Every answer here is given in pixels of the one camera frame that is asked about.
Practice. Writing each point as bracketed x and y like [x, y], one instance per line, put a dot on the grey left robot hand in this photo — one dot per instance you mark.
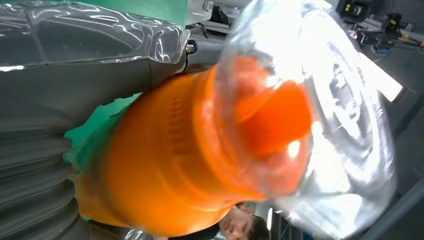
[82, 76]

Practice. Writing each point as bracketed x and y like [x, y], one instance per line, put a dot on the person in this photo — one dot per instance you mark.
[240, 225]

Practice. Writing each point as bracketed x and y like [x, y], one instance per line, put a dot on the black robot equipment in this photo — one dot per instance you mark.
[387, 30]

